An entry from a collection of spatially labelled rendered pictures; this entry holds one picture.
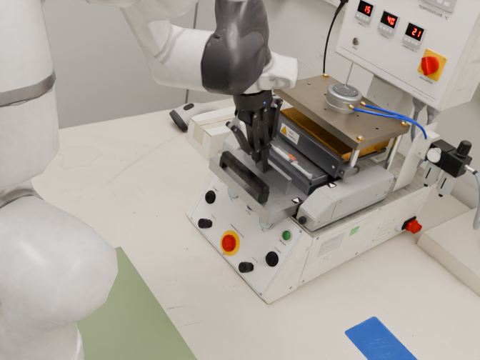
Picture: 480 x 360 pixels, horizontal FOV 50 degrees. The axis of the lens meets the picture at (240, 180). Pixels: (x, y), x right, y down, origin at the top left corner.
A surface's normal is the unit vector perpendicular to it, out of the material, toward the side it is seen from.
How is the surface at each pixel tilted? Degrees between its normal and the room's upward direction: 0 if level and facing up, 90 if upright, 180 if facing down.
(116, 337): 3
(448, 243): 0
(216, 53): 54
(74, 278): 60
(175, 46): 49
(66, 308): 82
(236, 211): 65
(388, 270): 0
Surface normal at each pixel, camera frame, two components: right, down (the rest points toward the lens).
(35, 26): 0.98, 0.07
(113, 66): 0.56, 0.56
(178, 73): -0.37, 0.67
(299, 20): -0.81, 0.23
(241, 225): -0.65, -0.10
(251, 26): 0.78, 0.12
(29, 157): 0.77, 0.44
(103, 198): 0.16, -0.80
